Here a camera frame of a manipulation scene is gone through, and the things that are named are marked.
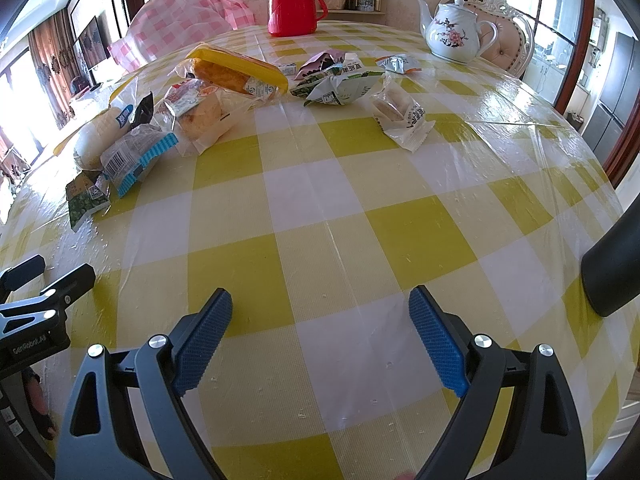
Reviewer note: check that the red thermos jug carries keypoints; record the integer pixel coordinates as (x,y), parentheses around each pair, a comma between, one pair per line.
(289,18)

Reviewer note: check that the yellow cake package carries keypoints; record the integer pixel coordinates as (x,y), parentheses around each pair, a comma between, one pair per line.
(235,72)

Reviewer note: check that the yellow checkered tablecloth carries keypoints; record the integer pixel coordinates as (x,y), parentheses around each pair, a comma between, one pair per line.
(318,225)

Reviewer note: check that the left hand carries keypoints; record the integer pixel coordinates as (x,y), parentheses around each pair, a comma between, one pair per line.
(38,406)

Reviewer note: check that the white blue snack packet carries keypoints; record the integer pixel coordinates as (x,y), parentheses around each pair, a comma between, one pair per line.
(350,64)

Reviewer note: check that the white floral teapot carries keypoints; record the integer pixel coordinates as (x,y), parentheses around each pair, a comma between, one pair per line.
(455,33)

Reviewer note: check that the clear bread package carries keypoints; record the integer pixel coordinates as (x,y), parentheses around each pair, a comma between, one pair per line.
(199,114)

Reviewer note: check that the white ornate padded chair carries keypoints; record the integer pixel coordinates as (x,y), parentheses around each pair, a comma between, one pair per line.
(514,47)

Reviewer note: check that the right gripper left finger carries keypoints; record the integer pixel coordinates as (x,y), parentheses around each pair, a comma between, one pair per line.
(99,438)

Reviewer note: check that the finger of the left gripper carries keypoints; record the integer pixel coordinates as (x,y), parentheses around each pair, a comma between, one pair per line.
(70,284)
(14,278)

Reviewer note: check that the small green snack packet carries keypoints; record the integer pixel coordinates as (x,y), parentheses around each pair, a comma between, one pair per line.
(86,194)

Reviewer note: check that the purple snack packet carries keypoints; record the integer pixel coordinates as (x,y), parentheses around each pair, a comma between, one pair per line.
(319,62)

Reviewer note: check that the silver orange snack packet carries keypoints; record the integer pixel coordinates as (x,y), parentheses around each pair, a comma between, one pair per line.
(401,64)

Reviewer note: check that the blue striped snack packet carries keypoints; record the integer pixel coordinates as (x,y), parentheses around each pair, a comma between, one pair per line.
(129,157)

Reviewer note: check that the black refrigerator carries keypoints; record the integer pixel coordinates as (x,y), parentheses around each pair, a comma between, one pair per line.
(619,93)

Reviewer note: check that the green white snack packet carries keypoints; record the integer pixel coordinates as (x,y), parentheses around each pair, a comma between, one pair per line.
(340,90)

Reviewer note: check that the pink checkered chair cover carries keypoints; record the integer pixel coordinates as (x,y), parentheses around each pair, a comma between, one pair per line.
(163,26)

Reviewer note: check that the clear rice cake packet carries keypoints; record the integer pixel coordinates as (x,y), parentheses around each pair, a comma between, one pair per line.
(401,118)

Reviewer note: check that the white bun package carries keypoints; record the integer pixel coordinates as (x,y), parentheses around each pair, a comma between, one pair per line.
(97,136)

